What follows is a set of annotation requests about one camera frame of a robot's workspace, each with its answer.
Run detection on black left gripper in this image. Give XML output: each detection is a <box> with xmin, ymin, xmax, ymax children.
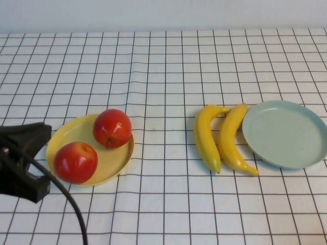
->
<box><xmin>0</xmin><ymin>122</ymin><xmax>52</xmax><ymax>204</ymax></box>

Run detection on red apple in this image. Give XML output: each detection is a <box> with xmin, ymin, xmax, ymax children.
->
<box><xmin>53</xmin><ymin>141</ymin><xmax>99</xmax><ymax>185</ymax></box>
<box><xmin>92</xmin><ymin>109</ymin><xmax>132</xmax><ymax>150</ymax></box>

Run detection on yellow banana with green tip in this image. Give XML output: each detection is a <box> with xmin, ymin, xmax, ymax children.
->
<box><xmin>193</xmin><ymin>104</ymin><xmax>231</xmax><ymax>175</ymax></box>

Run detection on yellow round plate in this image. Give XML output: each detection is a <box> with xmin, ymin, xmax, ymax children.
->
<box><xmin>45</xmin><ymin>114</ymin><xmax>135</xmax><ymax>186</ymax></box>

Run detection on pale green round plate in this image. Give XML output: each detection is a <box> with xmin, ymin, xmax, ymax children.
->
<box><xmin>242</xmin><ymin>100</ymin><xmax>327</xmax><ymax>170</ymax></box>

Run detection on white grid tablecloth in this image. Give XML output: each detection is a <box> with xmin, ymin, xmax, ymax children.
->
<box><xmin>0</xmin><ymin>28</ymin><xmax>327</xmax><ymax>245</ymax></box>

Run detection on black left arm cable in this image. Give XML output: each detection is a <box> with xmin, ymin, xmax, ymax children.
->
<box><xmin>2</xmin><ymin>148</ymin><xmax>89</xmax><ymax>245</ymax></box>

